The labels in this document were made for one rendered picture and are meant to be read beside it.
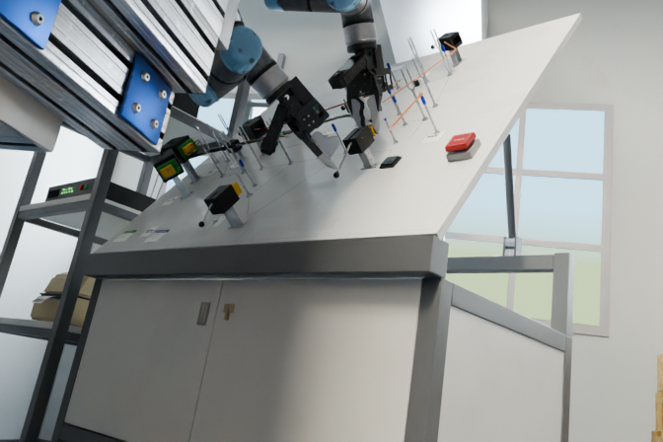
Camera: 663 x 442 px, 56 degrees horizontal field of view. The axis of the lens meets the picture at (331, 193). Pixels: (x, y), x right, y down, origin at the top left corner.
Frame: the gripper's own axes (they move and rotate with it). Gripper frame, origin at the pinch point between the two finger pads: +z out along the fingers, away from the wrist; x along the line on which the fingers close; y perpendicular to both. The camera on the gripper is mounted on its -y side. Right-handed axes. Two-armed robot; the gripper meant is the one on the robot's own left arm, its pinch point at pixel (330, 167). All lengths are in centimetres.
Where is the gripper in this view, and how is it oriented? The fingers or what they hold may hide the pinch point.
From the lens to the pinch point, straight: 138.7
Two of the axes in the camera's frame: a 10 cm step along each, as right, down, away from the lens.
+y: 7.6, -6.4, -1.1
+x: 0.1, -1.6, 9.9
